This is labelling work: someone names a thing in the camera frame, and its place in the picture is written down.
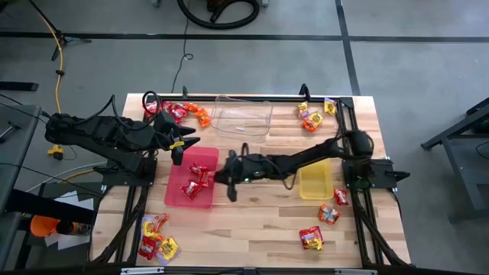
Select small grey hand tool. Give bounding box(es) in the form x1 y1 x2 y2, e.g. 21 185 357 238
0 121 21 145

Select clear plastic bin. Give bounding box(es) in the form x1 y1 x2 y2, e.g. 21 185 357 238
210 94 274 143

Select yellow extension cable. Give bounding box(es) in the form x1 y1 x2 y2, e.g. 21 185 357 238
37 13 66 160

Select white paper sheets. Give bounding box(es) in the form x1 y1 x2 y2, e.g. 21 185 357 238
43 189 96 252

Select black vacuum hose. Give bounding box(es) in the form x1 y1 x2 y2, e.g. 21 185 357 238
176 0 261 31

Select black tripod stand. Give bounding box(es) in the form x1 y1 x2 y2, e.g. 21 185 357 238
28 0 92 62

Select black aluminium table frame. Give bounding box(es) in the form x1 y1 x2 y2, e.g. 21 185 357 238
91 93 412 268

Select pink plastic bin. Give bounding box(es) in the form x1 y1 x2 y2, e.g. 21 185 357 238
164 146 221 210

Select silver metal bracket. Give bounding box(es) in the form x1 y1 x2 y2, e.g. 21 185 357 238
334 268 378 275
120 267 166 275

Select grey side table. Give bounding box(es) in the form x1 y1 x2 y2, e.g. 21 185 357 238
0 103 42 268

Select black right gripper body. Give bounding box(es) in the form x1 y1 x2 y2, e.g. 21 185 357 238
224 149 257 204

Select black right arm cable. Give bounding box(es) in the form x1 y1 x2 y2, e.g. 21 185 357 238
239 142 300 191

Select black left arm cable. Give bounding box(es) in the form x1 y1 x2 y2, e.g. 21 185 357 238
74 90 164 129

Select thin black floor cable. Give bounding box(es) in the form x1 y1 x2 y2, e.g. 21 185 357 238
170 0 194 94

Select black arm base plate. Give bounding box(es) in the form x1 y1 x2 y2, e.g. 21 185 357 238
342 158 412 190
101 157 158 188

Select orange plastic cup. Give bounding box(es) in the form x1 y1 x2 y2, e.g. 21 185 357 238
30 215 59 238

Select dark metal side table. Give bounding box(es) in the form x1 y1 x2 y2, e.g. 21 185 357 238
419 97 489 222

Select white floor cable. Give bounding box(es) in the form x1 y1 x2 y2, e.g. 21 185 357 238
24 162 110 194

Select black diagonal beam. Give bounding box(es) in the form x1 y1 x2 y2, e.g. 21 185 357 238
5 188 96 225

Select black floor strip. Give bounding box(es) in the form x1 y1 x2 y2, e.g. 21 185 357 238
0 80 40 92

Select dark drink bottle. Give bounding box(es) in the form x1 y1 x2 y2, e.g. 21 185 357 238
56 220 93 237

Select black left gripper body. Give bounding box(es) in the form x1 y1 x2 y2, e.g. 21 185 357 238
152 109 186 167

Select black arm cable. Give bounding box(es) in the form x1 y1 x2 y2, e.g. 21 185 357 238
239 142 300 191
74 90 164 129

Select yellow plastic bin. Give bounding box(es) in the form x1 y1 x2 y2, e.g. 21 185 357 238
298 158 335 201

